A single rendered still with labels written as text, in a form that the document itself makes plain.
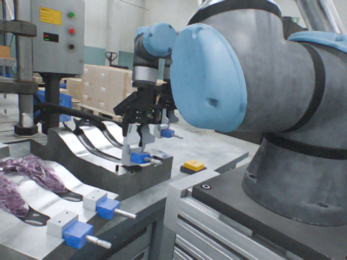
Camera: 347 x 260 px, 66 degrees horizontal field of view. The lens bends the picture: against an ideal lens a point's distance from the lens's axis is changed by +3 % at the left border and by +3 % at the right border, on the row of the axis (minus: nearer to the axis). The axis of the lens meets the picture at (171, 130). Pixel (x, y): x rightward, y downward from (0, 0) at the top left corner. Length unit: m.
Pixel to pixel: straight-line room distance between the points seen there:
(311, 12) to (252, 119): 0.72
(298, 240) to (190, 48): 0.25
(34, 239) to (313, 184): 0.50
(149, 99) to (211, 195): 0.42
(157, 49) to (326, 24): 0.55
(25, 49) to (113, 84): 3.60
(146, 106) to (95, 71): 4.54
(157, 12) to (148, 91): 9.07
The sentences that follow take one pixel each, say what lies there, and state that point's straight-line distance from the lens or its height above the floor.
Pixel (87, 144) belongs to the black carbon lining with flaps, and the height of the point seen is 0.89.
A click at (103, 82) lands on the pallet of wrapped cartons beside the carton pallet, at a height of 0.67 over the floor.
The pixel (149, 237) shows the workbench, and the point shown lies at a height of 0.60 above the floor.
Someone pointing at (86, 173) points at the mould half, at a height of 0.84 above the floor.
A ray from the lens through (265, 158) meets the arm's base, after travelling 0.40.
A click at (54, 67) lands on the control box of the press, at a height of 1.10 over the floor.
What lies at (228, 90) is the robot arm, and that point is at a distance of 0.27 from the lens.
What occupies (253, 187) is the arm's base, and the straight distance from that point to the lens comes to 0.41.
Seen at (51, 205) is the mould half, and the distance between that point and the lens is 0.71.
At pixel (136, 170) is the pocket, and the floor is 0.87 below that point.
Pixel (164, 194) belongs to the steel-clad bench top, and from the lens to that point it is 0.87.
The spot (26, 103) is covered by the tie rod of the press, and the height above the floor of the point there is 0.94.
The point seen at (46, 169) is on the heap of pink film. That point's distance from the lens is 0.77.
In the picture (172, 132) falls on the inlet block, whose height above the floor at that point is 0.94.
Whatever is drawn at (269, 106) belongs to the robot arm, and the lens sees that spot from 0.30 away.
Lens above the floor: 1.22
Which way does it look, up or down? 15 degrees down
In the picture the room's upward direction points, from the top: 7 degrees clockwise
